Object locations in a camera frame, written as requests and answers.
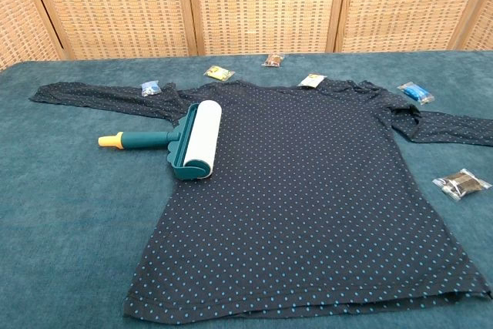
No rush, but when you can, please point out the woven bamboo screen panel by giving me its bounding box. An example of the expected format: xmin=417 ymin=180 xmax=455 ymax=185
xmin=25 ymin=0 xmax=198 ymax=61
xmin=186 ymin=0 xmax=350 ymax=56
xmin=0 ymin=0 xmax=66 ymax=72
xmin=450 ymin=0 xmax=493 ymax=52
xmin=334 ymin=0 xmax=488 ymax=53

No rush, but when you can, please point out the dark blue polka dot shirt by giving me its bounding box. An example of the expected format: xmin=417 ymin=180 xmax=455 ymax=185
xmin=29 ymin=79 xmax=493 ymax=326

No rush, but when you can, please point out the small blue snack packet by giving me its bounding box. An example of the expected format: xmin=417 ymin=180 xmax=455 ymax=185
xmin=139 ymin=80 xmax=162 ymax=98

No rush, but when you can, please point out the lint roller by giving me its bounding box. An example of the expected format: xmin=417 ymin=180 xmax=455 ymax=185
xmin=97 ymin=99 xmax=223 ymax=183

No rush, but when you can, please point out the teal table cover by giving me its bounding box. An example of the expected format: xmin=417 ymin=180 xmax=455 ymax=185
xmin=0 ymin=49 xmax=493 ymax=329

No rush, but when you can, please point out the yellow orange snack packet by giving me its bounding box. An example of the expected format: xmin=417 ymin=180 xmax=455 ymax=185
xmin=203 ymin=65 xmax=236 ymax=82

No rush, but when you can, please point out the dark brown clear snack packet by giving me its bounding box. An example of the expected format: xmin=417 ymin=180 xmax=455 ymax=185
xmin=431 ymin=168 xmax=492 ymax=203

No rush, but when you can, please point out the long blue snack packet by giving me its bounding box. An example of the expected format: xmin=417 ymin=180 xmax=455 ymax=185
xmin=397 ymin=81 xmax=435 ymax=106

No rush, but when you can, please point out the white orange snack packet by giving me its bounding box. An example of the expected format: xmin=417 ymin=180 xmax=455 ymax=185
xmin=298 ymin=73 xmax=327 ymax=89

